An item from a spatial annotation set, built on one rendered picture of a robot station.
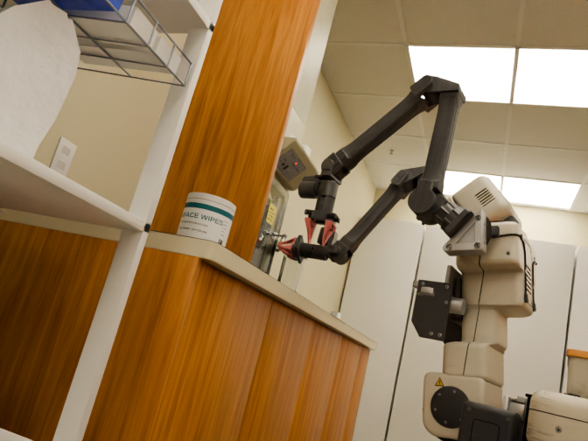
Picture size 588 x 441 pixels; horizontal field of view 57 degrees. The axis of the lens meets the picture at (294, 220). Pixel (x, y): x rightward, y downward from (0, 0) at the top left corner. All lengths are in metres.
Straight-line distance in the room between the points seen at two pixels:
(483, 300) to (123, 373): 0.95
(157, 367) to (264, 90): 1.19
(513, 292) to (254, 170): 0.93
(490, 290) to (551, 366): 3.28
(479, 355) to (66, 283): 1.03
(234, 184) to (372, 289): 3.20
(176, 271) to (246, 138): 0.89
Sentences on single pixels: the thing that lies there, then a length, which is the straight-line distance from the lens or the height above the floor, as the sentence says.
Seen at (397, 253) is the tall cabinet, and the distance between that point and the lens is 5.00.
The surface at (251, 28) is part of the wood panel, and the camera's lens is 2.22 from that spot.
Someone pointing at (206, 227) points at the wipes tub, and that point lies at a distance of 1.36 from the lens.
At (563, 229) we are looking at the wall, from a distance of 5.54.
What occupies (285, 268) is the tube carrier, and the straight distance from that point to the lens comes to 2.23.
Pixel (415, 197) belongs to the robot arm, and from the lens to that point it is 1.52.
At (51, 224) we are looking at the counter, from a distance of 1.42.
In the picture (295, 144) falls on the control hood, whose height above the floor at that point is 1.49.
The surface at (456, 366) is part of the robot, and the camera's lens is 1.53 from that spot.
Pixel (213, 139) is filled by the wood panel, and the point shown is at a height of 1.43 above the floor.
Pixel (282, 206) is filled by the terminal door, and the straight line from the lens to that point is 2.20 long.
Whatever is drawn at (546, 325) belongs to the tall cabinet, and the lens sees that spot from 4.87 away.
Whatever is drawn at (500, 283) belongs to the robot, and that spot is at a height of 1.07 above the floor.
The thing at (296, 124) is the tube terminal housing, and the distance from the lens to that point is 2.28.
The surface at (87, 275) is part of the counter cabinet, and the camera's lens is 1.31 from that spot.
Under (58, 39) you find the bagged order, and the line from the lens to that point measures 0.94.
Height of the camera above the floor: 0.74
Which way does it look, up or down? 14 degrees up
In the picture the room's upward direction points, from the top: 14 degrees clockwise
